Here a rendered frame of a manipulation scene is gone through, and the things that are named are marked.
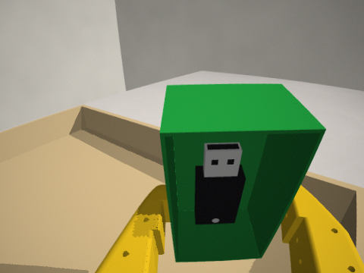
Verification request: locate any green box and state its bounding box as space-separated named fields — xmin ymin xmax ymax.
xmin=160 ymin=83 xmax=326 ymax=262

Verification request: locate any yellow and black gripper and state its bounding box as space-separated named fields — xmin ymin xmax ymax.
xmin=95 ymin=184 xmax=364 ymax=273

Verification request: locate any tan open tray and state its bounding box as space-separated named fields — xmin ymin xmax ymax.
xmin=0 ymin=105 xmax=364 ymax=273

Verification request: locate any black usb stick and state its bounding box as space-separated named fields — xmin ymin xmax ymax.
xmin=195 ymin=143 xmax=246 ymax=224

